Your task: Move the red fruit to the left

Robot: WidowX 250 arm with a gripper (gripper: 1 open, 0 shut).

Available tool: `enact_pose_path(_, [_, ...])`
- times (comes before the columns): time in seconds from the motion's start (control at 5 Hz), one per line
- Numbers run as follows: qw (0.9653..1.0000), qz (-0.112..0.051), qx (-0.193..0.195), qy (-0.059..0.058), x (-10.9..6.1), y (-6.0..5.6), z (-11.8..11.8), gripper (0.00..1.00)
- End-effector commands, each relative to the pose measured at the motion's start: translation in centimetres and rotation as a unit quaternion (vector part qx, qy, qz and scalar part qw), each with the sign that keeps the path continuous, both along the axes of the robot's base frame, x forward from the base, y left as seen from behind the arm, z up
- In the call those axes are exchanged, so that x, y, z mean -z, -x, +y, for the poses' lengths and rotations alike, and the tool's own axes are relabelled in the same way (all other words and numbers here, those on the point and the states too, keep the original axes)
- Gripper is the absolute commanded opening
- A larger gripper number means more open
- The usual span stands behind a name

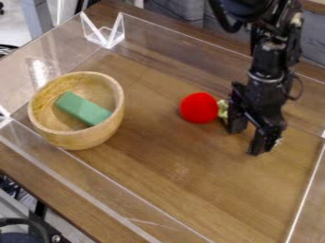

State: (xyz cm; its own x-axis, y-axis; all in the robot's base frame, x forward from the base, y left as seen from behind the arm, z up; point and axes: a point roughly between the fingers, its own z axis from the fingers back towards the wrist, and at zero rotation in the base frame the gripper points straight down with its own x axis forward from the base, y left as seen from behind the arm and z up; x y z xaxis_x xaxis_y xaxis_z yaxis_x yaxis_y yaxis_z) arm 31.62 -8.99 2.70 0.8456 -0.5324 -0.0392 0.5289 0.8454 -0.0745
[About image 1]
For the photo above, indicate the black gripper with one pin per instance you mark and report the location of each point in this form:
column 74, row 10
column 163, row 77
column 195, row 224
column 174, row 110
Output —
column 256, row 102

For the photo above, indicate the red plush fruit green stem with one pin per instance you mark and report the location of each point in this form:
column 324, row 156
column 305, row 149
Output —
column 201, row 108

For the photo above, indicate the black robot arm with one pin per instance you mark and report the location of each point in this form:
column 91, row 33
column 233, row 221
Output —
column 276, row 21

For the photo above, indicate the green rectangular block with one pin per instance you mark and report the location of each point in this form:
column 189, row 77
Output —
column 82, row 109

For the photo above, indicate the light wooden bowl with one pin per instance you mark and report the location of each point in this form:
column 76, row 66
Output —
column 63, row 130

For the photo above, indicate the clear acrylic tray enclosure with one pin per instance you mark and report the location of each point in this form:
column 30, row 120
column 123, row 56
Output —
column 166, row 181

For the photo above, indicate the black table leg bracket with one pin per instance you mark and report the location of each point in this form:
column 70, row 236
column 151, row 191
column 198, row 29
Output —
column 50, row 234

